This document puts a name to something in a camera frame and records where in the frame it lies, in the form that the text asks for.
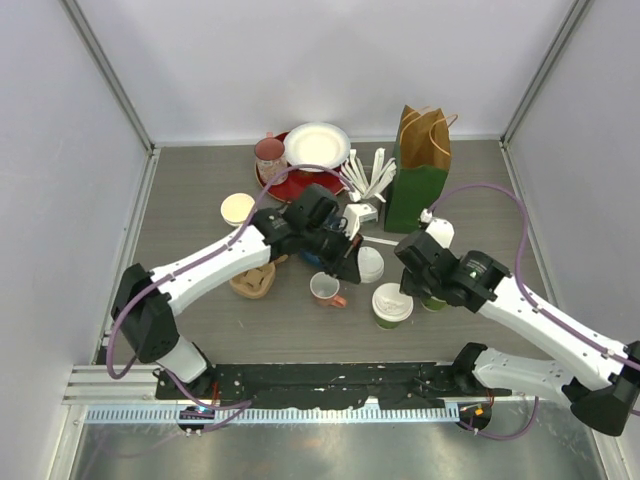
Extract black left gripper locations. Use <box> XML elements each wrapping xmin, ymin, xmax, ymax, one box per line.
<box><xmin>301</xmin><ymin>221</ymin><xmax>362</xmax><ymax>283</ymax></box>

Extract white cup lid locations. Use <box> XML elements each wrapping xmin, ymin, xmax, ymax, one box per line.
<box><xmin>371</xmin><ymin>283</ymin><xmax>414</xmax><ymax>314</ymax></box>

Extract stack of white lids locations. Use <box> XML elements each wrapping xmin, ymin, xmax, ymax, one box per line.
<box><xmin>358</xmin><ymin>246</ymin><xmax>385</xmax><ymax>284</ymax></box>

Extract green paper cups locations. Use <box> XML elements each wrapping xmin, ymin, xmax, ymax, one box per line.
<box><xmin>220</xmin><ymin>192</ymin><xmax>255</xmax><ymax>227</ymax></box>

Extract green paper coffee cup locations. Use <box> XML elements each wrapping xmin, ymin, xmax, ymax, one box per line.
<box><xmin>374</xmin><ymin>310</ymin><xmax>412</xmax><ymax>330</ymax></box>

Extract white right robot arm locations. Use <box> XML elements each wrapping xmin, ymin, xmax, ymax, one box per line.
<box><xmin>394</xmin><ymin>230</ymin><xmax>639</xmax><ymax>437</ymax></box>

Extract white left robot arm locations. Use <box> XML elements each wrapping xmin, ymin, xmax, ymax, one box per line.
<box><xmin>111</xmin><ymin>184</ymin><xmax>362</xmax><ymax>399</ymax></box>

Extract blue shell-shaped dish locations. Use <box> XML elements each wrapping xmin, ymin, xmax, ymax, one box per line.
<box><xmin>298</xmin><ymin>250</ymin><xmax>323</xmax><ymax>268</ymax></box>

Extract red round tray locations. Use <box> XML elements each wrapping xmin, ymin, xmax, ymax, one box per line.
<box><xmin>254</xmin><ymin>132</ymin><xmax>345</xmax><ymax>202</ymax></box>

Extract wrapped white straw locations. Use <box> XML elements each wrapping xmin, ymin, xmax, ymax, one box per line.
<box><xmin>363</xmin><ymin>235</ymin><xmax>399</xmax><ymax>247</ymax></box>

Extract bundle of wrapped white utensils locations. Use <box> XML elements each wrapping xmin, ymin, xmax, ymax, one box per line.
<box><xmin>340</xmin><ymin>148</ymin><xmax>397</xmax><ymax>204</ymax></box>

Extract white paper plate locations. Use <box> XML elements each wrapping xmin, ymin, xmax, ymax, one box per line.
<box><xmin>284</xmin><ymin>122</ymin><xmax>351</xmax><ymax>172</ymax></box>

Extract cardboard cup carrier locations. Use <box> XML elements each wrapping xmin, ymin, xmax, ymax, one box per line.
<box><xmin>229</xmin><ymin>255</ymin><xmax>288</xmax><ymax>300</ymax></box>

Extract pink floral mug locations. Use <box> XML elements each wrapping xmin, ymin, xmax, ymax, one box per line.
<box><xmin>254</xmin><ymin>132</ymin><xmax>288</xmax><ymax>186</ymax></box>

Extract green brown paper bag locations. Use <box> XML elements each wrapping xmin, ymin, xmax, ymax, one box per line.
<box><xmin>384</xmin><ymin>105</ymin><xmax>458</xmax><ymax>234</ymax></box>

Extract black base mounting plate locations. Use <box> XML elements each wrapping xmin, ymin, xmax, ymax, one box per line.
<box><xmin>186</xmin><ymin>362</ymin><xmax>511</xmax><ymax>410</ymax></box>

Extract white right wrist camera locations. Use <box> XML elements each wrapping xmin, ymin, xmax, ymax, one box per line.
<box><xmin>419</xmin><ymin>209</ymin><xmax>455</xmax><ymax>248</ymax></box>

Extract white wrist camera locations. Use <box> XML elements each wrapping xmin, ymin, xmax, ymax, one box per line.
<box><xmin>342</xmin><ymin>203</ymin><xmax>378</xmax><ymax>240</ymax></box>
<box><xmin>419</xmin><ymin>209</ymin><xmax>455</xmax><ymax>248</ymax></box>

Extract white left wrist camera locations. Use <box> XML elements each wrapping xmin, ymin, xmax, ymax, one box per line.
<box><xmin>342</xmin><ymin>203</ymin><xmax>378</xmax><ymax>240</ymax></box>

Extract small pink handled cup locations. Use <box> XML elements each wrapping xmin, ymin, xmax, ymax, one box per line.
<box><xmin>309</xmin><ymin>272</ymin><xmax>347</xmax><ymax>308</ymax></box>

